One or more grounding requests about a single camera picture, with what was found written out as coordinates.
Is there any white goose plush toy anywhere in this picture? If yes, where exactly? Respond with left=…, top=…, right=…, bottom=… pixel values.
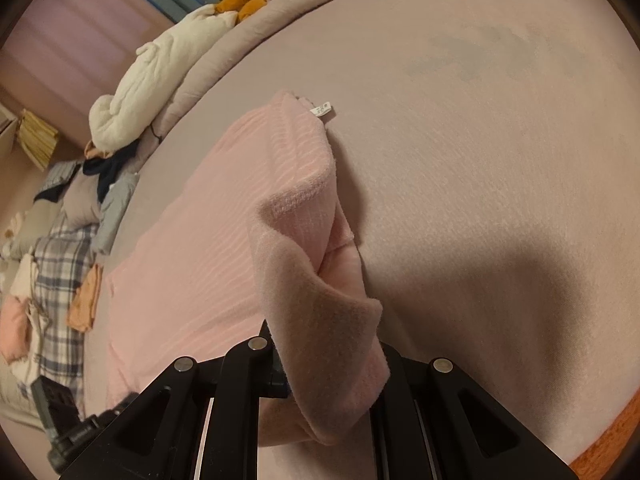
left=89, top=0, right=301, bottom=152

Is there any grey duvet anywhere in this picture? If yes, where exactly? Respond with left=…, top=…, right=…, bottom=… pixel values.
left=60, top=0, right=441, bottom=228

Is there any sheer pink curtain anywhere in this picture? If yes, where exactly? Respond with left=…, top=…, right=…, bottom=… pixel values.
left=0, top=0, right=168, bottom=146

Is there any orange printed folded garment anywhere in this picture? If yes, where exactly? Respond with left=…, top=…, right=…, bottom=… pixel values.
left=66, top=265, right=104, bottom=332

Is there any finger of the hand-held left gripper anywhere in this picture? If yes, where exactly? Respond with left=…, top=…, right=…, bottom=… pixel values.
left=30, top=377, right=83, bottom=438

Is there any grey pillow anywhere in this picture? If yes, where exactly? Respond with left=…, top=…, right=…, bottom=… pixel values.
left=5, top=200, right=66, bottom=256

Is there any pinkish grey bed sheet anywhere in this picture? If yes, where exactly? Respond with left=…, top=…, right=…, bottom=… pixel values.
left=80, top=0, right=640, bottom=480

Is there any grey-blue folded garment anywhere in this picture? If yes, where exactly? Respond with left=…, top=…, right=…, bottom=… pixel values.
left=90, top=170, right=141, bottom=256

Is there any pink striped sweater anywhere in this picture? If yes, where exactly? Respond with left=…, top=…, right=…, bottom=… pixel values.
left=102, top=89, right=392, bottom=447

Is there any plaid folded cloth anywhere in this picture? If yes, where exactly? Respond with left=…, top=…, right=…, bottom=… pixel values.
left=45, top=160, right=83, bottom=193

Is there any plaid quilt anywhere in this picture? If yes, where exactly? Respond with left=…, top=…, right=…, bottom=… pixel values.
left=15, top=210, right=101, bottom=406

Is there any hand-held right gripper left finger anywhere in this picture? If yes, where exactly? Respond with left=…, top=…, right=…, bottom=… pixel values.
left=62, top=320, right=291, bottom=480

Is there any dark navy garment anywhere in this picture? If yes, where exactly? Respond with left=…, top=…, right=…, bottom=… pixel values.
left=34, top=140, right=141, bottom=201

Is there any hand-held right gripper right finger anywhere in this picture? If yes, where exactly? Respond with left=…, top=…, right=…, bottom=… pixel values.
left=370, top=342, right=576, bottom=480

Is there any yellow striped curtain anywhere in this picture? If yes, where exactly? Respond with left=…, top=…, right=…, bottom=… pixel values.
left=17, top=109, right=60, bottom=170

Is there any pink folded blanket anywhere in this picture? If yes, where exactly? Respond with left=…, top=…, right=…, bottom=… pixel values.
left=0, top=295, right=31, bottom=361

